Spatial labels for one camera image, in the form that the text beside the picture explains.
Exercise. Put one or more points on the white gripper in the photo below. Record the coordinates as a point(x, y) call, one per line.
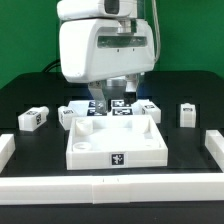
point(92, 50)

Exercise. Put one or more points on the white square tabletop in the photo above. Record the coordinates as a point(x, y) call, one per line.
point(108, 142)

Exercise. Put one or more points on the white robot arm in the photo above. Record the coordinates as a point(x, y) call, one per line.
point(123, 11)

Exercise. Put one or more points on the white right fence block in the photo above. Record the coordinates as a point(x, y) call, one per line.
point(214, 142)

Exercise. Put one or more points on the white fence block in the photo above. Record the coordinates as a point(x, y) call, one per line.
point(214, 142)
point(7, 148)

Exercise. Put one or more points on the white left fence block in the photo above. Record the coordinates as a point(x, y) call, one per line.
point(7, 148)

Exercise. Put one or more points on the white front fence bar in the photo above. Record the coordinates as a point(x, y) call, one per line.
point(112, 189)

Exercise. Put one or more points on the white marker base plate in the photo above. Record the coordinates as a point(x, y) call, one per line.
point(112, 107)

